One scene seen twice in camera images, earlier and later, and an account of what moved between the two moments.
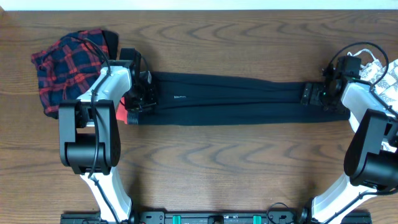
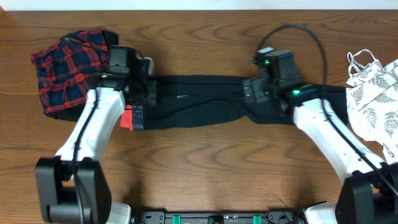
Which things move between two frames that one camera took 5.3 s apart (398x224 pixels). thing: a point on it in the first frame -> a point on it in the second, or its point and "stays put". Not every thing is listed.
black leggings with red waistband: (204, 99) stays put
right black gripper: (313, 99) -> (259, 84)
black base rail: (212, 218) stays put
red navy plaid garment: (67, 66) stays put
